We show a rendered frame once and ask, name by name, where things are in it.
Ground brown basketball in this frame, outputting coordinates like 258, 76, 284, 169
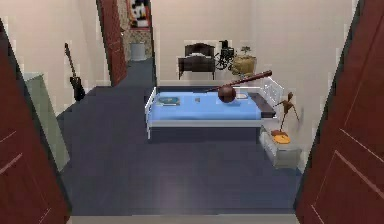
217, 84, 238, 104

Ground white bed with blue mattress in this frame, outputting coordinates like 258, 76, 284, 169
144, 75, 285, 141

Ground blue book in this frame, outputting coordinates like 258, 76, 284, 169
156, 96, 181, 107

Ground black wheelchair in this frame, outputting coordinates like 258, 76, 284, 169
214, 39, 236, 72

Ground brown baseball bat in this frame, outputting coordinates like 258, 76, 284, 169
205, 69, 273, 93

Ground grey bin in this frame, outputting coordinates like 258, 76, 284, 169
130, 42, 147, 62

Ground orange round disc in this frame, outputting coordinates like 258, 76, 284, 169
270, 130, 291, 145

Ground brown figure statue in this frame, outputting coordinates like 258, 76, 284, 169
273, 91, 301, 134

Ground grey bedside table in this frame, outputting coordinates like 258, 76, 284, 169
259, 128, 304, 170

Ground red-brown room door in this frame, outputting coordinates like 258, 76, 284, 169
96, 0, 129, 88
0, 18, 72, 224
293, 0, 384, 224

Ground black guitar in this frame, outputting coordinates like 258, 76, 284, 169
63, 42, 87, 102

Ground pale green cabinet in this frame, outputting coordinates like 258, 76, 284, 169
22, 71, 71, 173

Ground framed wall picture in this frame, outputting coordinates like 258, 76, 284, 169
126, 0, 153, 31

